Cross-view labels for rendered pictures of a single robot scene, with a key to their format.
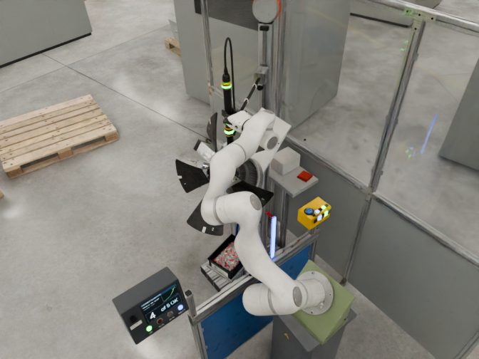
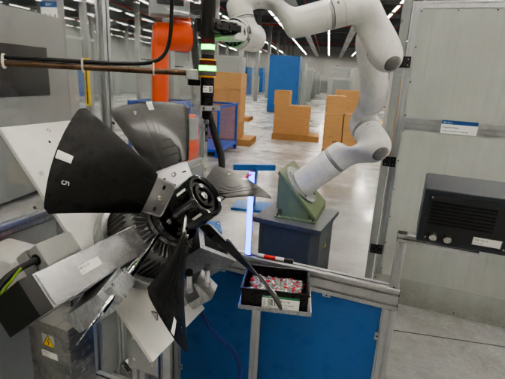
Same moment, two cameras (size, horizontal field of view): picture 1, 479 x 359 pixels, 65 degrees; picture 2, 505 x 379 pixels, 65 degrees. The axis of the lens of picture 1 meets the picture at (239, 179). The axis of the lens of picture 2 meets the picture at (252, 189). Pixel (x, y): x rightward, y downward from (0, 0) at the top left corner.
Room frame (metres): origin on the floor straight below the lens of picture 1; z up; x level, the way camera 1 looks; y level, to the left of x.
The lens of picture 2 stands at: (2.00, 1.01, 1.51)
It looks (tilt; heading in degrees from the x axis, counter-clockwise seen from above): 16 degrees down; 238
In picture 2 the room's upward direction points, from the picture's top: 3 degrees clockwise
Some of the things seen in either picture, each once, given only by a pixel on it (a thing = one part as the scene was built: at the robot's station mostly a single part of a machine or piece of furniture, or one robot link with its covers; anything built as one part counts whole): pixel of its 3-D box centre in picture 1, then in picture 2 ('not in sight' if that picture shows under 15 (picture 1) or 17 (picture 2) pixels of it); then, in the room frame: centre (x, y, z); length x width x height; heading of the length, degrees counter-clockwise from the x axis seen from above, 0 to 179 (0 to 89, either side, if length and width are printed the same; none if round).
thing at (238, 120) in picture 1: (241, 122); (226, 30); (1.46, -0.02, 1.63); 0.11 x 0.10 x 0.07; 36
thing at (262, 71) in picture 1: (261, 75); not in sight; (2.14, -0.16, 1.52); 0.10 x 0.07 x 0.09; 161
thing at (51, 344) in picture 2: not in sight; (62, 348); (1.93, -0.10, 0.73); 0.15 x 0.09 x 0.22; 126
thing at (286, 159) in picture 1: (284, 159); (7, 267); (2.04, -0.31, 0.92); 0.17 x 0.16 x 0.11; 126
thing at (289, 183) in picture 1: (287, 174); not in sight; (1.96, -0.34, 0.85); 0.36 x 0.24 x 0.03; 36
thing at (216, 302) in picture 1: (259, 272); (273, 269); (1.20, -0.09, 0.82); 0.90 x 0.04 x 0.08; 126
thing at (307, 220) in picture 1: (313, 214); not in sight; (1.43, -0.41, 1.02); 0.16 x 0.10 x 0.11; 126
